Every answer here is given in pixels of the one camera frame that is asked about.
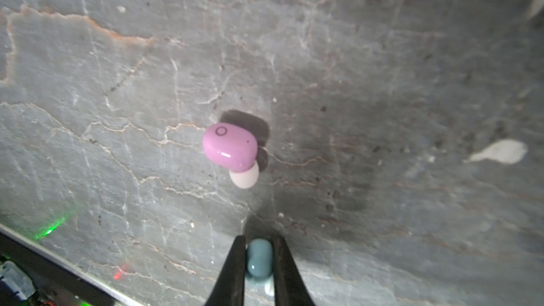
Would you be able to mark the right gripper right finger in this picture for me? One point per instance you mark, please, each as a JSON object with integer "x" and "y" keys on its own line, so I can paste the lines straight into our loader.
{"x": 289, "y": 288}

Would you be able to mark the purple earbud left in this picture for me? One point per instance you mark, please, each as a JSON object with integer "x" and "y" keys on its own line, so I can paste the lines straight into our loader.
{"x": 235, "y": 149}

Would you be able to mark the blue earbud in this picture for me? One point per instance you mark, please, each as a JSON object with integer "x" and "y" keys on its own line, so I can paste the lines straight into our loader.
{"x": 259, "y": 266}

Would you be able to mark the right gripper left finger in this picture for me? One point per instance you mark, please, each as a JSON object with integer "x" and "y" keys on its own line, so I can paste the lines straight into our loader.
{"x": 229, "y": 289}

